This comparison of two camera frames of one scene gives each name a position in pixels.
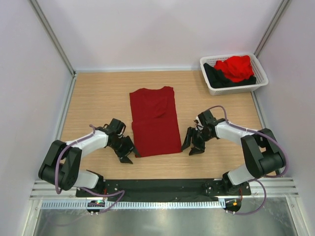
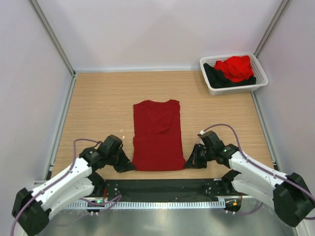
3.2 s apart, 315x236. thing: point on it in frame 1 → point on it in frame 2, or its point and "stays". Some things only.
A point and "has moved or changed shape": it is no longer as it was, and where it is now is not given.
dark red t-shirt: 154,123 has moved or changed shape
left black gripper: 129,147 → 125,164
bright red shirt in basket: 236,68 stays
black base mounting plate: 166,190 stays
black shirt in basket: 217,79 stays
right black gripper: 187,142 → 194,161
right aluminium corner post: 271,27 stays
